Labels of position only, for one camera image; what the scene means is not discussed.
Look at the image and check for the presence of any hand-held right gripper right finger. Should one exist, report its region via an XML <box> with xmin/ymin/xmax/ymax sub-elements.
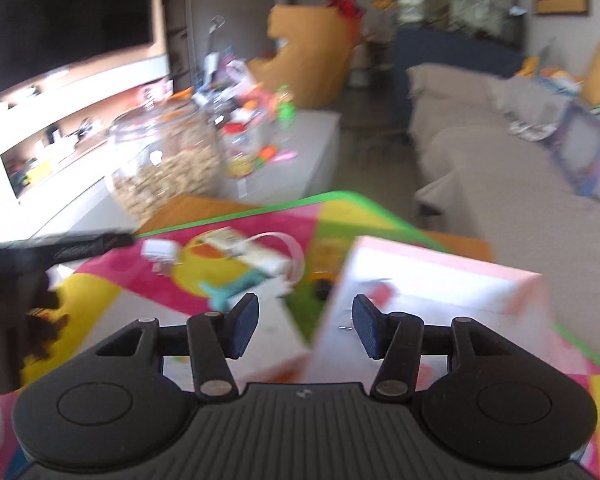
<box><xmin>352</xmin><ymin>294</ymin><xmax>518</xmax><ymax>401</ymax></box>

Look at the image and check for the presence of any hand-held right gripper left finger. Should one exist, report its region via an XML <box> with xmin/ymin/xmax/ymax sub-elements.
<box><xmin>95</xmin><ymin>292</ymin><xmax>261</xmax><ymax>397</ymax></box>

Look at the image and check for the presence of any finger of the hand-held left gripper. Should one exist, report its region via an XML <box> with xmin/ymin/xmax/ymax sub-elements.
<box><xmin>0</xmin><ymin>230</ymin><xmax>135</xmax><ymax>267</ymax></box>
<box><xmin>0</xmin><ymin>267</ymin><xmax>72</xmax><ymax>395</ymax></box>

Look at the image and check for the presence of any white printed sachet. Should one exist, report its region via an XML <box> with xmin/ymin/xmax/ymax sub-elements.
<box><xmin>196</xmin><ymin>229</ymin><xmax>292</xmax><ymax>281</ymax></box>

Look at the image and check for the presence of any pink cardboard box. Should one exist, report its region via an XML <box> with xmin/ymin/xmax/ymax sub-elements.
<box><xmin>300</xmin><ymin>235</ymin><xmax>556</xmax><ymax>386</ymax></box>

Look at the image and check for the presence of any teal plastic toy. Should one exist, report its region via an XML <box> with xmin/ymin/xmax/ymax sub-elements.
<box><xmin>199</xmin><ymin>269</ymin><xmax>270</xmax><ymax>312</ymax></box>

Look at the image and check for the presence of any colourful printed animal blanket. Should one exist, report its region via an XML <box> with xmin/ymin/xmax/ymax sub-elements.
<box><xmin>0</xmin><ymin>191</ymin><xmax>600</xmax><ymax>480</ymax></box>

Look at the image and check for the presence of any white power adapter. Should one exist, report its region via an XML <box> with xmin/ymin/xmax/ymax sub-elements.
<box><xmin>141</xmin><ymin>238</ymin><xmax>180</xmax><ymax>275</ymax></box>

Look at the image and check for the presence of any white television cabinet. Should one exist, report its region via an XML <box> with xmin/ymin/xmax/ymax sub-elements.
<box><xmin>0</xmin><ymin>52</ymin><xmax>177</xmax><ymax>243</ymax></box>

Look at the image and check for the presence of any glass jar of nuts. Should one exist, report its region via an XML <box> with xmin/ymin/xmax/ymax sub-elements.
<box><xmin>105</xmin><ymin>101</ymin><xmax>228</xmax><ymax>224</ymax></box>

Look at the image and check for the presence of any white low table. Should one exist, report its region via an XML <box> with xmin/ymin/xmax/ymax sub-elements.
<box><xmin>219</xmin><ymin>109</ymin><xmax>343</xmax><ymax>207</ymax></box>

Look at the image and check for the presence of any grey sofa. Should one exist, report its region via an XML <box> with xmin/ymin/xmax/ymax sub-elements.
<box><xmin>407</xmin><ymin>62</ymin><xmax>600</xmax><ymax>366</ymax></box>

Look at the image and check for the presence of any pile of small toys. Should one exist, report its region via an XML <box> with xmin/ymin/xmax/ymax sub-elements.
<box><xmin>192</xmin><ymin>47</ymin><xmax>301</xmax><ymax>178</ymax></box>

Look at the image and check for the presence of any black flat television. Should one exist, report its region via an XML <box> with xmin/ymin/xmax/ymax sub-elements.
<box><xmin>0</xmin><ymin>0</ymin><xmax>168</xmax><ymax>118</ymax></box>

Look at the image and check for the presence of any white crumpled plastic bag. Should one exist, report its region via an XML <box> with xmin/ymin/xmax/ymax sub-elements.
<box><xmin>509</xmin><ymin>119</ymin><xmax>557</xmax><ymax>142</ymax></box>

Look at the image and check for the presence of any yellow bean bag chair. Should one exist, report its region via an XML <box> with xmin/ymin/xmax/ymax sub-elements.
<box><xmin>249</xmin><ymin>4</ymin><xmax>367</xmax><ymax>109</ymax></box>

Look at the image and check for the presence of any dark blue cabinet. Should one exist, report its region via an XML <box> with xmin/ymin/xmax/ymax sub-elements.
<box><xmin>392</xmin><ymin>26</ymin><xmax>527</xmax><ymax>128</ymax></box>

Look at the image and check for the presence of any pile of soft toys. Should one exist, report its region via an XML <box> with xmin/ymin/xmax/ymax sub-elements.
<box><xmin>514</xmin><ymin>54</ymin><xmax>583</xmax><ymax>97</ymax></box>

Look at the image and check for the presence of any glass display case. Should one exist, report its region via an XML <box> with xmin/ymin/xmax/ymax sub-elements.
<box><xmin>395</xmin><ymin>0</ymin><xmax>527</xmax><ymax>52</ymax></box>

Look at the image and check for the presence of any white flat cable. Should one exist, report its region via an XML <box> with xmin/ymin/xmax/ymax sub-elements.
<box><xmin>250</xmin><ymin>231</ymin><xmax>307</xmax><ymax>292</ymax></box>

